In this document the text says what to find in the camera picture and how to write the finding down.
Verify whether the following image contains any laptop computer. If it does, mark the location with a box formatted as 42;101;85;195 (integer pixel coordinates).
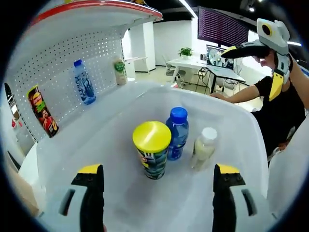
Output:
206;44;235;71

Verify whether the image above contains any white cabinet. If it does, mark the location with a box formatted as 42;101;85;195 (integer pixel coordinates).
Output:
122;21;156;79

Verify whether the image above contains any black wrist strap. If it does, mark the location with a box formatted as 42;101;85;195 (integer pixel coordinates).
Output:
287;55;295;82

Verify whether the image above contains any yellow lid chip can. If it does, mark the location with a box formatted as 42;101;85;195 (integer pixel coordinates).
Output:
132;120;172;180

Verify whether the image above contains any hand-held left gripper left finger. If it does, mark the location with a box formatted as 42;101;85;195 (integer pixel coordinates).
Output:
41;164;105;232

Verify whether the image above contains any white red snack drink counter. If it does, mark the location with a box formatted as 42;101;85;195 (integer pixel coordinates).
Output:
3;0;174;218

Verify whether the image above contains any blue water bottle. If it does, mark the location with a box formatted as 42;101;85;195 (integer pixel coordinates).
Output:
73;59;97;105
165;107;189;161

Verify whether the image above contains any white office desk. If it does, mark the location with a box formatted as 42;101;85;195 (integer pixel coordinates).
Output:
166;58;247;92

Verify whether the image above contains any potted green plant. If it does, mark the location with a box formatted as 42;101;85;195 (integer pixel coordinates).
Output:
178;47;194;60

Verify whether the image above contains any white office chair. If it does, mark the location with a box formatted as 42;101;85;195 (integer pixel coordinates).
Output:
163;55;184;80

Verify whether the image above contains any white plastic shopping basket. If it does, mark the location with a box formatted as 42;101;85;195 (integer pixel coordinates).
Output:
36;81;270;232

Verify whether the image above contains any milky drink bottle green label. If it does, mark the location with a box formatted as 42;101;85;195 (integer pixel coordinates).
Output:
112;57;128;86
190;127;218;171

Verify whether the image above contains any large dark monitor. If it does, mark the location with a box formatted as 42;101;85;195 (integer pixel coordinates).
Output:
197;6;249;48

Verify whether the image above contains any red chip can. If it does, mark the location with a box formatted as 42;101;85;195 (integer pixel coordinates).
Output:
26;84;60;138

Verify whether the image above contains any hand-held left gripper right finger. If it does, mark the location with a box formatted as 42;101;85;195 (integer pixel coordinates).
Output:
212;163;276;232

